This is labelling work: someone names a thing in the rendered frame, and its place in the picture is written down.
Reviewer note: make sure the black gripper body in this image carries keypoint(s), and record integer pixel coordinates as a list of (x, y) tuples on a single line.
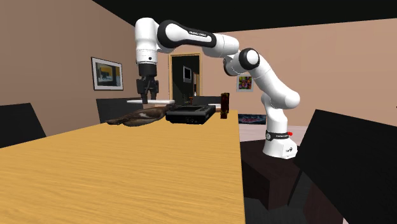
[(147, 71)]

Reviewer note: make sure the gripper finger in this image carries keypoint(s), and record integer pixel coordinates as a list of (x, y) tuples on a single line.
[(154, 93), (144, 96)]

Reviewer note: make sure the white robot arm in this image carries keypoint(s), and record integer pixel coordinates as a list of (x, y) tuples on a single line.
[(273, 83)]

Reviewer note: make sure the white flat bar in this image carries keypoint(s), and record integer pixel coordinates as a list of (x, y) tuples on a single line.
[(162, 101)]

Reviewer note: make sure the brown bird figure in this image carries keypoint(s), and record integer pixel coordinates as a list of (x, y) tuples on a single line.
[(139, 118)]

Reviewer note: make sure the black chair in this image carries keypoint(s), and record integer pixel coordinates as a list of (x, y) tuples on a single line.
[(204, 100), (17, 124), (356, 167), (113, 108)]

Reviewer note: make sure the wooden framed doorway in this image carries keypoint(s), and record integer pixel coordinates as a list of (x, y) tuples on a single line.
[(184, 77)]

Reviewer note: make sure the black flat box appliance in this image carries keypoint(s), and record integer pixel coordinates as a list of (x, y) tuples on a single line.
[(189, 115)]

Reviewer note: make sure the dark red tall box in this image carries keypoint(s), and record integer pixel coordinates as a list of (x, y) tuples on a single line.
[(225, 105)]

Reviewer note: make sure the wooden table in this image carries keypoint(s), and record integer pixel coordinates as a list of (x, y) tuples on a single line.
[(124, 173)]

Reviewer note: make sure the dark patterned rug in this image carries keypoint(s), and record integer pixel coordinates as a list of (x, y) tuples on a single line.
[(252, 119)]

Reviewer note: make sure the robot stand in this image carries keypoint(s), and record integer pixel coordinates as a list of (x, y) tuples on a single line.
[(263, 180)]

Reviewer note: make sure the grey framed wall picture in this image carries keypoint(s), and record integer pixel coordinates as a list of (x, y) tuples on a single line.
[(107, 74)]

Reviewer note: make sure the colourful wall picture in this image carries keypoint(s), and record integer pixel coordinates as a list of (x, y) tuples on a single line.
[(245, 83)]

